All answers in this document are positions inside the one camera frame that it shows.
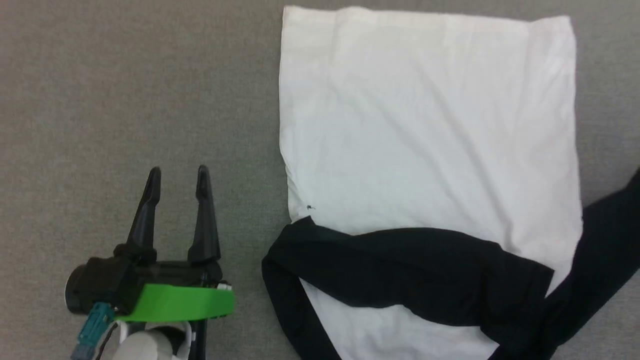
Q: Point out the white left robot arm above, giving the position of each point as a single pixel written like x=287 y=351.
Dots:
x=150 y=347

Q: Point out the white and black shirt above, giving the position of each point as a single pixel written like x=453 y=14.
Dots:
x=425 y=125

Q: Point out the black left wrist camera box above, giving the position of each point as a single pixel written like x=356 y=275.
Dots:
x=117 y=282

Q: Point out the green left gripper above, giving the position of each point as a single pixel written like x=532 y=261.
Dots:
x=185 y=300

